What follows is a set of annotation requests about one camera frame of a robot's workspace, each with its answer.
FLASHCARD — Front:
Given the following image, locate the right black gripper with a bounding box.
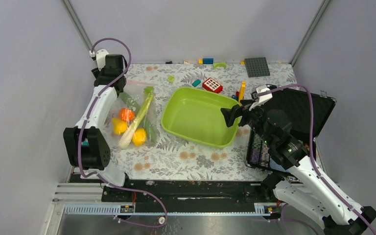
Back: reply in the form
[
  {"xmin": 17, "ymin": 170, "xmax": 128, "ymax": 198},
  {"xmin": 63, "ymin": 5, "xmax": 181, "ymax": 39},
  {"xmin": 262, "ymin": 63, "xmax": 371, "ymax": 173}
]
[{"xmin": 220, "ymin": 98, "xmax": 274, "ymax": 146}]

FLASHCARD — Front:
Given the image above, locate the white green toy leek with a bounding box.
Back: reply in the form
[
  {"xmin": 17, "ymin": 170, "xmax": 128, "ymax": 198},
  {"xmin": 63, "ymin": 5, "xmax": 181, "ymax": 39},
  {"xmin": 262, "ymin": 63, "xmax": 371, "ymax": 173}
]
[{"xmin": 118, "ymin": 86, "xmax": 154, "ymax": 149}]

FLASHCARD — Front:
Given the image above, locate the clear zip top bag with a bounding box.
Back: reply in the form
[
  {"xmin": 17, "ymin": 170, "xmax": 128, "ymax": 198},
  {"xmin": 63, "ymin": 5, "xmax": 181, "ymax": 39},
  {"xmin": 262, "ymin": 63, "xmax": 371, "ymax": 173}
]
[{"xmin": 103, "ymin": 81, "xmax": 159, "ymax": 149}]

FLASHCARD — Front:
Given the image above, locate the orange toy fruit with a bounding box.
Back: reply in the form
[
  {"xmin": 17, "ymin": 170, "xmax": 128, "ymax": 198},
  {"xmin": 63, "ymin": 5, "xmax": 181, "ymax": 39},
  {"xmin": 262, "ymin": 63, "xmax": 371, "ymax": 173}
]
[{"xmin": 118, "ymin": 108, "xmax": 135, "ymax": 122}]

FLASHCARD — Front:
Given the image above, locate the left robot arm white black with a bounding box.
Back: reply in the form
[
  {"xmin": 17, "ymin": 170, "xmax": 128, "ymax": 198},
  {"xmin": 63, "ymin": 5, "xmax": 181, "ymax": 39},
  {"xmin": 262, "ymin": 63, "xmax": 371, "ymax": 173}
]
[{"xmin": 63, "ymin": 49, "xmax": 132, "ymax": 201}]

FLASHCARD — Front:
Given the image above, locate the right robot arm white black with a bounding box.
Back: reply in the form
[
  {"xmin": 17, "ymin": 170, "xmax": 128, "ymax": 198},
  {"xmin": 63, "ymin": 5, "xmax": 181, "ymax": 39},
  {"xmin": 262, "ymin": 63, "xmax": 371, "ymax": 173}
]
[{"xmin": 220, "ymin": 104, "xmax": 376, "ymax": 235}]

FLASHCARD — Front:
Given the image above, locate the yellow blue brick tower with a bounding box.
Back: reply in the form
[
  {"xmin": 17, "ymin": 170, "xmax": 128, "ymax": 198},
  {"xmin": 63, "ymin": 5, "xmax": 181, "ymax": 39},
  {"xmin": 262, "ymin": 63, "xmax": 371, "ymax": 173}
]
[{"xmin": 232, "ymin": 81, "xmax": 246, "ymax": 102}]

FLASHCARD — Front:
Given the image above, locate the black poker chip case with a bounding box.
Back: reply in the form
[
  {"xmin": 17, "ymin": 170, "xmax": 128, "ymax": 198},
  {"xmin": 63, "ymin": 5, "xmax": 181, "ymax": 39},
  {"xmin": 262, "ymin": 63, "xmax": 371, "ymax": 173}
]
[{"xmin": 246, "ymin": 89, "xmax": 336, "ymax": 175}]

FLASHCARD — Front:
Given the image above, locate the grey brick baseplate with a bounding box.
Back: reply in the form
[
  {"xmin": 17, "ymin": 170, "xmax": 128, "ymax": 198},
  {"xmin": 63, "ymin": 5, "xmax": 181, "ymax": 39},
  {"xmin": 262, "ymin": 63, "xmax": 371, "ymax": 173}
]
[{"xmin": 244, "ymin": 57, "xmax": 270, "ymax": 77}]

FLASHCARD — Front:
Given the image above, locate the red white window brick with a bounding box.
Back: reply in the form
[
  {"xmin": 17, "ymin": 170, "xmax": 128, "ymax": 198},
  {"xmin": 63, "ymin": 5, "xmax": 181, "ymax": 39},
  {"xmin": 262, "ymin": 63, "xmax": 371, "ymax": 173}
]
[{"xmin": 202, "ymin": 78, "xmax": 223, "ymax": 94}]

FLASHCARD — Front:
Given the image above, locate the green arch brick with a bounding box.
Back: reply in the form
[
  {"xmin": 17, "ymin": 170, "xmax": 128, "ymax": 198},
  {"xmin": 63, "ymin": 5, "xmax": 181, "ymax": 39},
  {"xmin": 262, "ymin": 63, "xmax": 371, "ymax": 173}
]
[{"xmin": 213, "ymin": 62, "xmax": 227, "ymax": 69}]

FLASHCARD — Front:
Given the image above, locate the green plastic tray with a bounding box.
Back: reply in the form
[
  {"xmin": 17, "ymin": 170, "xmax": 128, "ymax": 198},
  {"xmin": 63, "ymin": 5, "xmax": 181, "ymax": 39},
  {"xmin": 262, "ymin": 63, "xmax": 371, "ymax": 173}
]
[{"xmin": 161, "ymin": 87, "xmax": 239, "ymax": 148}]

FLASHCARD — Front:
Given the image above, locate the teal small brick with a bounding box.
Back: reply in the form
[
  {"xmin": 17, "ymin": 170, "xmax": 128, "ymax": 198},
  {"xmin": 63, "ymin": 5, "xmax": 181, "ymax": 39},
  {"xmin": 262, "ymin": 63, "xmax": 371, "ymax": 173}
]
[{"xmin": 192, "ymin": 79, "xmax": 201, "ymax": 87}]

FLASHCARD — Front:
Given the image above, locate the blue yellow brick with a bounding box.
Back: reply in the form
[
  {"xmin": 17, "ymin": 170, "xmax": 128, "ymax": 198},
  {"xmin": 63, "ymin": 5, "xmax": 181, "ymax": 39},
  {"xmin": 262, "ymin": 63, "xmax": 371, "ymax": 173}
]
[{"xmin": 198, "ymin": 58, "xmax": 214, "ymax": 65}]

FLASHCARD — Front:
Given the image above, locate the floral table mat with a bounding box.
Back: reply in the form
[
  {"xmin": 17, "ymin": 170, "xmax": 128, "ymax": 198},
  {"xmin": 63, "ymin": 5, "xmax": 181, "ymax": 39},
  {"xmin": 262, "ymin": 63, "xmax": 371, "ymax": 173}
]
[{"xmin": 109, "ymin": 64, "xmax": 296, "ymax": 181}]

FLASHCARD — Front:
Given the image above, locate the small green brick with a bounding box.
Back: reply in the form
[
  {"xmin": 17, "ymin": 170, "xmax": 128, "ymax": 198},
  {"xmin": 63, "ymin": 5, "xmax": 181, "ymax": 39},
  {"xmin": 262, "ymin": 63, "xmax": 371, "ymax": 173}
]
[{"xmin": 167, "ymin": 75, "xmax": 175, "ymax": 83}]

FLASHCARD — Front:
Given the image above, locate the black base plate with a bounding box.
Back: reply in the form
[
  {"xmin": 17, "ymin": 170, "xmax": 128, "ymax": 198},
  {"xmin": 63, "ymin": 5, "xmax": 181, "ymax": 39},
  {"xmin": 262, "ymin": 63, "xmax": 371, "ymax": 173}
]
[{"xmin": 70, "ymin": 175, "xmax": 293, "ymax": 215}]

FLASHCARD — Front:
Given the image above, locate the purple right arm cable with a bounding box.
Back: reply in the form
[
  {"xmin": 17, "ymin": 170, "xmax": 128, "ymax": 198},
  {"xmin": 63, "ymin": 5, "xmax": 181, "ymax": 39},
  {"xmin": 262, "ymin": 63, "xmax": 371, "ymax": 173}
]
[{"xmin": 254, "ymin": 84, "xmax": 376, "ymax": 235}]

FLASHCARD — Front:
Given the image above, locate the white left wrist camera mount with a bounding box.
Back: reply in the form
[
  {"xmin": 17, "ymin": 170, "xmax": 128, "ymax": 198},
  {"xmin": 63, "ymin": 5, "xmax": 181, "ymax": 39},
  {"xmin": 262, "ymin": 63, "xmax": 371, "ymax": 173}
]
[{"xmin": 89, "ymin": 49, "xmax": 109, "ymax": 71}]

